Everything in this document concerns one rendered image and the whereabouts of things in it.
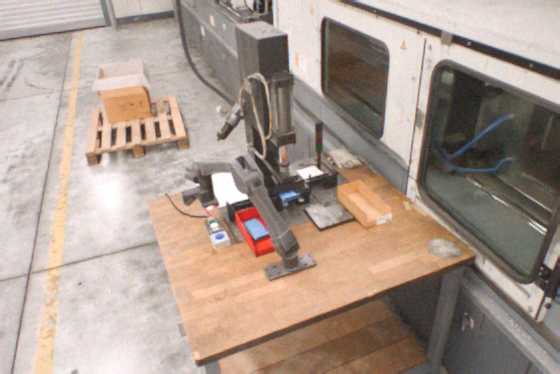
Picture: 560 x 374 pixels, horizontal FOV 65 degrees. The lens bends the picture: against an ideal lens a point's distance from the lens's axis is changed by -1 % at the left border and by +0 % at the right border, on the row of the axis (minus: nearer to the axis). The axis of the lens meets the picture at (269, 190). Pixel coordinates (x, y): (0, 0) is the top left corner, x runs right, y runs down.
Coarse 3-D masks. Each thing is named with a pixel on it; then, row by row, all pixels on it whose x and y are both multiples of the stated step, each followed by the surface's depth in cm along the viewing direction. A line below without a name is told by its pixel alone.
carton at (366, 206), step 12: (348, 192) 206; (360, 192) 207; (372, 192) 197; (348, 204) 196; (360, 204) 200; (372, 204) 199; (384, 204) 190; (360, 216) 188; (372, 216) 192; (384, 216) 187
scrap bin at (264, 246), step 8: (256, 208) 195; (240, 216) 193; (248, 216) 195; (256, 216) 197; (240, 224) 186; (264, 224) 192; (248, 240) 180; (264, 240) 183; (256, 248) 179; (264, 248) 175; (272, 248) 176; (256, 256) 175
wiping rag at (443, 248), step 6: (432, 240) 176; (438, 240) 174; (444, 240) 174; (450, 240) 175; (432, 246) 172; (438, 246) 172; (444, 246) 171; (450, 246) 171; (456, 246) 171; (432, 252) 170; (438, 252) 169; (444, 252) 169; (450, 252) 169; (456, 252) 169; (444, 258) 168
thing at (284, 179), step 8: (272, 152) 212; (280, 152) 189; (264, 160) 206; (272, 160) 206; (280, 160) 192; (272, 168) 198; (280, 168) 194; (288, 168) 197; (272, 176) 198; (280, 176) 191; (288, 176) 191; (296, 176) 192; (264, 184) 195; (272, 184) 194; (280, 184) 194; (288, 184) 194; (296, 184) 196; (304, 184) 197; (272, 192) 193; (280, 192) 195
